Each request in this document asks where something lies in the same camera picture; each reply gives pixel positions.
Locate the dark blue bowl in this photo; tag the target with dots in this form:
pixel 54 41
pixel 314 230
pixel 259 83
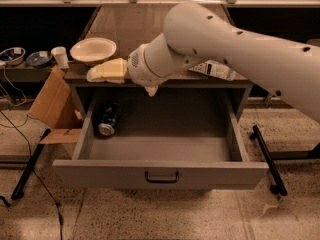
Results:
pixel 39 59

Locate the clear plastic water bottle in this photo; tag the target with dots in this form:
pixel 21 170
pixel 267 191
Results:
pixel 214 69

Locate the blue pepsi can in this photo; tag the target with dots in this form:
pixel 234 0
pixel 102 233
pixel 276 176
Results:
pixel 111 114

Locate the black right floor bar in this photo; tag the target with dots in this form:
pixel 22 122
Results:
pixel 278 186

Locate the white paper cup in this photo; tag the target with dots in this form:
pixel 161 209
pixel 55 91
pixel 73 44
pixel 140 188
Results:
pixel 60 55

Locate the grey open drawer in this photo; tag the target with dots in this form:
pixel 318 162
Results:
pixel 190 131

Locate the grey cabinet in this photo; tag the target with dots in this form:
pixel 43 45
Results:
pixel 132 25

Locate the black floor bar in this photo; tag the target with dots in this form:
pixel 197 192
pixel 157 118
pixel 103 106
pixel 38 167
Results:
pixel 18 191
pixel 278 186

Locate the brown cardboard box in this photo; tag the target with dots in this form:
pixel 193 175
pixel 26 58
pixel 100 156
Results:
pixel 55 107

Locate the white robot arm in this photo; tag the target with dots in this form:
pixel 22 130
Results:
pixel 192 34

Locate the white bowl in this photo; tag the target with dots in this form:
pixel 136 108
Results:
pixel 92 51

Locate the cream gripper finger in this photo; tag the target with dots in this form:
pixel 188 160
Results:
pixel 113 71
pixel 151 91

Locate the black left floor bar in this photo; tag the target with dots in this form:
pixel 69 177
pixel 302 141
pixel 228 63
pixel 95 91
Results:
pixel 18 191

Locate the blue bowl with rim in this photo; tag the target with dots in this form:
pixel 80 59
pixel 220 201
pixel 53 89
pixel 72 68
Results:
pixel 13 56

